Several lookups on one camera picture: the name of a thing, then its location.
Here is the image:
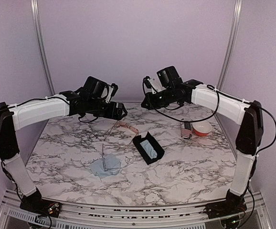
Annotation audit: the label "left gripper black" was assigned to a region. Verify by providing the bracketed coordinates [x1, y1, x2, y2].
[87, 97, 127, 120]

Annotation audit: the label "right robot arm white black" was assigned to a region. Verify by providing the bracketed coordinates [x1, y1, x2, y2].
[141, 66, 264, 214]

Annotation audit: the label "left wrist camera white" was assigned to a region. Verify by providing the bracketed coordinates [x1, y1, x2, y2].
[101, 83, 118, 103]

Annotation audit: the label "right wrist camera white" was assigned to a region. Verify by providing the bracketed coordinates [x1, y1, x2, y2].
[143, 76, 163, 94]

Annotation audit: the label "blue cleaning cloth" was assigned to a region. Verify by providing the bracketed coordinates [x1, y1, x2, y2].
[140, 140, 158, 160]
[89, 154, 121, 178]

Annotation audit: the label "orange white bowl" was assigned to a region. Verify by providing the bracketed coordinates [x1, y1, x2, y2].
[192, 121, 212, 136]

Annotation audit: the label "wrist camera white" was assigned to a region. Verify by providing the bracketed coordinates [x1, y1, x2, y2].
[101, 83, 118, 103]
[143, 76, 163, 94]

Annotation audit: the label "striped flag glasses pouch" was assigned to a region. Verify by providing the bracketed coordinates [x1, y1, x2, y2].
[180, 119, 192, 139]

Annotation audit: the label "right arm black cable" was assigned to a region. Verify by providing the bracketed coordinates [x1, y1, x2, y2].
[142, 76, 276, 156]

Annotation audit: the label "right aluminium frame post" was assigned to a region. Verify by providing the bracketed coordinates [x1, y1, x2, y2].
[217, 0, 243, 90]

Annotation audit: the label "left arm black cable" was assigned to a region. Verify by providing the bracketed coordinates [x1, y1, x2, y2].
[0, 95, 105, 198]

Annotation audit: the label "black glasses case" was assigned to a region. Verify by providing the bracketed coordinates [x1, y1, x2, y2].
[133, 132, 165, 165]

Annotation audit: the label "left aluminium frame post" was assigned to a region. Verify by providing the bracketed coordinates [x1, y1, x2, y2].
[31, 0, 55, 95]

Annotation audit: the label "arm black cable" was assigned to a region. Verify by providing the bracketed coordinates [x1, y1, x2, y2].
[142, 76, 276, 156]
[0, 95, 105, 198]

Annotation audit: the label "aluminium frame post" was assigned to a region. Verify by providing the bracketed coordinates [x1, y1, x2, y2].
[217, 0, 243, 90]
[31, 0, 55, 95]

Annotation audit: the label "clear purple lens sunglasses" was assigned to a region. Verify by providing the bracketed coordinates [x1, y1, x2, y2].
[102, 144, 120, 172]

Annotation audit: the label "front aluminium rail base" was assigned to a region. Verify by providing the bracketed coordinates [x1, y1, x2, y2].
[0, 189, 273, 229]

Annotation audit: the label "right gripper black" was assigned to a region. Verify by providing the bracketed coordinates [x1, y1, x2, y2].
[140, 87, 175, 110]

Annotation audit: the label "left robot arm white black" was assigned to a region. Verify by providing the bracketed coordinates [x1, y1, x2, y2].
[0, 76, 127, 218]

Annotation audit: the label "pink frame sunglasses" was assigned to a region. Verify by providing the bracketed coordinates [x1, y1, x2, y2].
[106, 120, 139, 145]

